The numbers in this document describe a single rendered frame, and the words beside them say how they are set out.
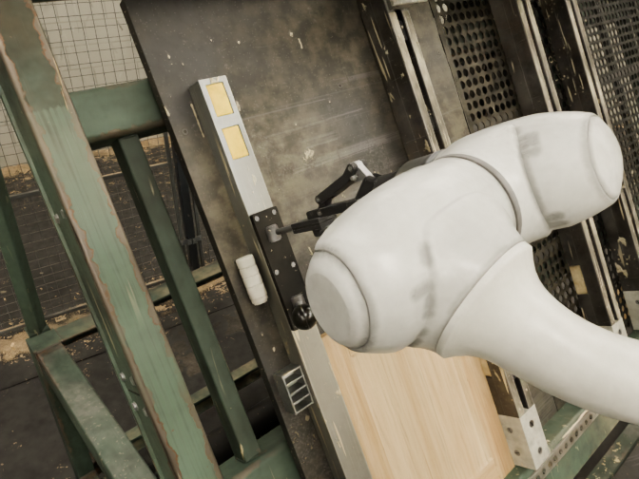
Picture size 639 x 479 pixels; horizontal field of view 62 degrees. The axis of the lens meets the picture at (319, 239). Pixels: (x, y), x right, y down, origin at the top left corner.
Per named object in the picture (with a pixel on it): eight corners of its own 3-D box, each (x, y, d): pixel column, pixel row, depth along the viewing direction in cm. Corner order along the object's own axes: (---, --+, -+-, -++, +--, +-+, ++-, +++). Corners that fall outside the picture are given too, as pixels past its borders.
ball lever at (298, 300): (290, 316, 88) (298, 336, 74) (282, 295, 87) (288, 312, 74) (312, 307, 88) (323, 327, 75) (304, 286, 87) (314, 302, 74)
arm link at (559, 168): (468, 125, 56) (388, 169, 49) (619, 74, 44) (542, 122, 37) (502, 218, 58) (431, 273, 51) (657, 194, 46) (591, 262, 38)
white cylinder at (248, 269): (231, 260, 86) (249, 306, 87) (240, 259, 83) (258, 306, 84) (246, 254, 88) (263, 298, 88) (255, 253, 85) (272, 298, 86)
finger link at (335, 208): (369, 209, 63) (365, 198, 63) (314, 220, 72) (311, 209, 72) (391, 200, 65) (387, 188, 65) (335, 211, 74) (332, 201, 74)
